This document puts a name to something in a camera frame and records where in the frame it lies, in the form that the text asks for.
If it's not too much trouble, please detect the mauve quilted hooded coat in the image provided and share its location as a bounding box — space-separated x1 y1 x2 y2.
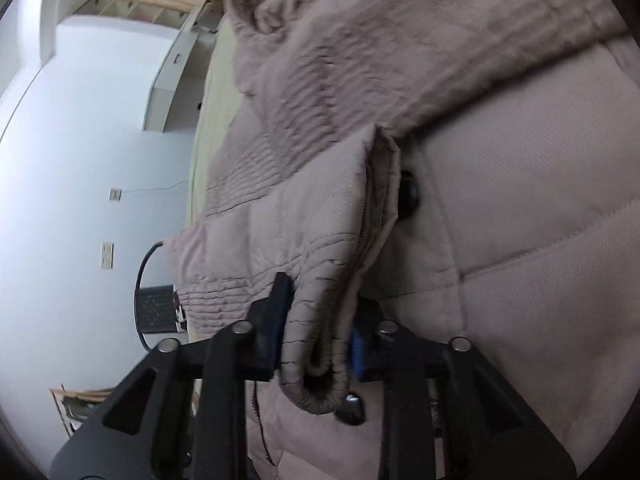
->
165 0 639 479

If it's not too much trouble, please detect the black metal chair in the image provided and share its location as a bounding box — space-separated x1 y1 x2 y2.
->
134 242 186 352

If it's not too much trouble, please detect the white floating desk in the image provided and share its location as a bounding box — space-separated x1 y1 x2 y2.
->
142 2 224 132

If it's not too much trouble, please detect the olive green bed sheet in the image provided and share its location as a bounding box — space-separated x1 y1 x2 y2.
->
186 18 241 228

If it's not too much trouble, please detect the white wall socket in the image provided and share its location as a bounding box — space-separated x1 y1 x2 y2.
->
108 188 122 202

